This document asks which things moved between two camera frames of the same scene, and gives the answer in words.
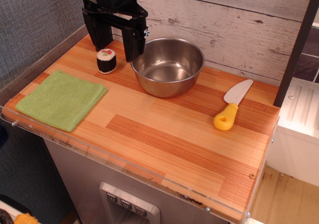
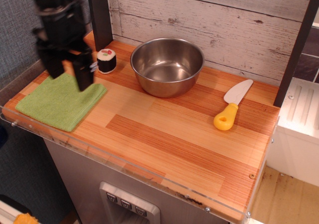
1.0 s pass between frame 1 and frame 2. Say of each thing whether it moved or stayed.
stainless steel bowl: stayed
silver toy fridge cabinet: stayed
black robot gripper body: moved
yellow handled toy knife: stayed
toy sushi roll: stayed
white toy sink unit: stayed
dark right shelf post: stayed
